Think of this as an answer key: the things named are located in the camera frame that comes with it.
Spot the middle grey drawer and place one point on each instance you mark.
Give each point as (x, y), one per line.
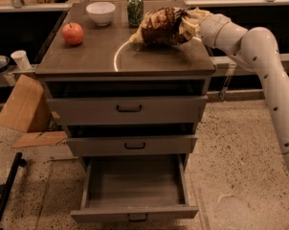
(133, 145)

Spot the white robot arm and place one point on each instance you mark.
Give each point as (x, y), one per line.
(255, 49)

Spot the brown cardboard box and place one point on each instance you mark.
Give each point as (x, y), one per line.
(26, 109)

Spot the clear plastic bracket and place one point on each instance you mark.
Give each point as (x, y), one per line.
(228, 76)

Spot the black metal bar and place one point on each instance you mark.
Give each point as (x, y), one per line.
(5, 189)

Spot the brown chip bag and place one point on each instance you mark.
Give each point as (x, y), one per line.
(162, 26)

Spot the white paper cup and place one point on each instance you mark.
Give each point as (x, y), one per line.
(21, 59)

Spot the green soda can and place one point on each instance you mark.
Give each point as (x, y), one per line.
(135, 12)

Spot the red apple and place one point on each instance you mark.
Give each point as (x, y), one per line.
(72, 33)

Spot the bottom grey drawer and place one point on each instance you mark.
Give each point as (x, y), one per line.
(135, 189)

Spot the grey drawer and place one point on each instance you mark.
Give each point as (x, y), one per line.
(127, 111)
(135, 189)
(133, 145)

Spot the white bowl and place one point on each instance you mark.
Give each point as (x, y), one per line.
(101, 13)

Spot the grey drawer cabinet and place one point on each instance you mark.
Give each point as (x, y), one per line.
(107, 65)

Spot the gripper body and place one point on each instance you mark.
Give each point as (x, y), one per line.
(209, 28)

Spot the top grey drawer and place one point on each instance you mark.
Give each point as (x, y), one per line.
(127, 111)

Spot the flat cardboard flap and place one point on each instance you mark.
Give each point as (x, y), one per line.
(36, 139)

